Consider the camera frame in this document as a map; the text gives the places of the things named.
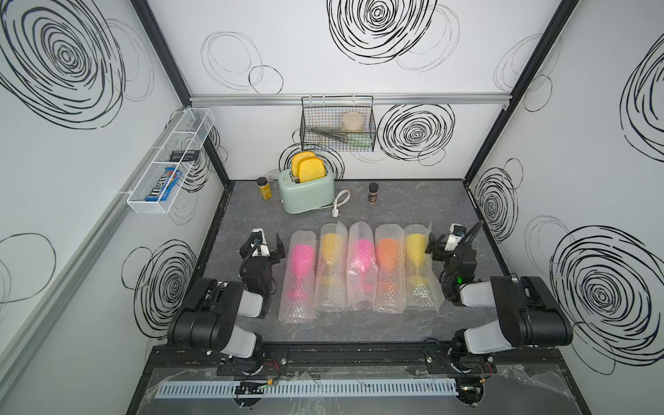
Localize bubble wrap of orange glass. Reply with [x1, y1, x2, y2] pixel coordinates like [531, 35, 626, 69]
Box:
[373, 224, 406, 314]

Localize white slotted cable duct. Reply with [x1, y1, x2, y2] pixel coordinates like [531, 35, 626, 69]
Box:
[155, 379, 458, 399]

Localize green item in basket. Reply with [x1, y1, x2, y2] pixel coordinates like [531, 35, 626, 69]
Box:
[346, 133, 374, 150]

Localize pink glass in wrap, leftmost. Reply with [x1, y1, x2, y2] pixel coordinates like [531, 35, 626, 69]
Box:
[278, 230, 317, 323]

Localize yellow-orange glass in wrap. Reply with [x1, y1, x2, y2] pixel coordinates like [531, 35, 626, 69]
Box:
[315, 222, 348, 313]

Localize black small box on shelf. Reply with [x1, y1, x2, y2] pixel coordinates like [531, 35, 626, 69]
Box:
[169, 150, 200, 163]

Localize pink glass in wrap,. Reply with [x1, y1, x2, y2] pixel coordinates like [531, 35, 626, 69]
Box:
[278, 230, 317, 323]
[346, 221, 379, 310]

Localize white toaster cable plug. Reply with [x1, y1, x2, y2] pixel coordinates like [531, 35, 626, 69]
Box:
[331, 190, 350, 218]

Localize yellow spice jar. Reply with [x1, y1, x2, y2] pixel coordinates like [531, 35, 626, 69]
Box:
[256, 176, 273, 201]

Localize beige cup in basket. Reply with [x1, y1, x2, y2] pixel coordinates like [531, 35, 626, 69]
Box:
[342, 112, 365, 132]

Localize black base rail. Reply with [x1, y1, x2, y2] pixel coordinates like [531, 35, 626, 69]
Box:
[143, 338, 563, 376]

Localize white wire wall shelf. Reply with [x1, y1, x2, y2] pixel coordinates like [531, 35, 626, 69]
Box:
[127, 107, 214, 214]

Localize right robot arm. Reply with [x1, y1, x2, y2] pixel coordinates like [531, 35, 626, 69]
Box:
[425, 221, 573, 375]

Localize pink glass in wrap, middle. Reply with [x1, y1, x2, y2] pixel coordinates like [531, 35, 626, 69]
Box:
[346, 221, 379, 310]

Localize yellow sponge toast front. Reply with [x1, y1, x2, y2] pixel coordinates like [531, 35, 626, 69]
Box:
[298, 157, 327, 183]

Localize orange wine glass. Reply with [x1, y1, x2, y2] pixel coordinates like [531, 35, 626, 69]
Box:
[377, 238, 400, 310]

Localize blue candy packet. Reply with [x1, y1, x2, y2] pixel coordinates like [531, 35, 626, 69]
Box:
[145, 167, 182, 202]

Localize yellow wine glass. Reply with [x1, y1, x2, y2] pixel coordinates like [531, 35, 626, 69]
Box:
[406, 233, 429, 297]

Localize black wire wall basket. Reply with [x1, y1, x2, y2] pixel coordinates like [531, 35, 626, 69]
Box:
[299, 94, 377, 152]

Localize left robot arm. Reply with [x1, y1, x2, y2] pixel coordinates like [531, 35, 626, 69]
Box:
[167, 228, 286, 360]

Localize dark spice jar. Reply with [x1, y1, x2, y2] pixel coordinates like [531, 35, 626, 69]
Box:
[368, 183, 380, 204]

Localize yellow sponge toast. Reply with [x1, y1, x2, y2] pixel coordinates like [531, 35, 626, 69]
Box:
[298, 157, 327, 183]
[291, 151, 316, 177]

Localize mint green toaster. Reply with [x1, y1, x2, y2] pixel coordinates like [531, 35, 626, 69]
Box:
[278, 170, 335, 214]

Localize yellow sponge toast back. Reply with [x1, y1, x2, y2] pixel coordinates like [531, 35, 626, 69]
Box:
[291, 151, 316, 177]

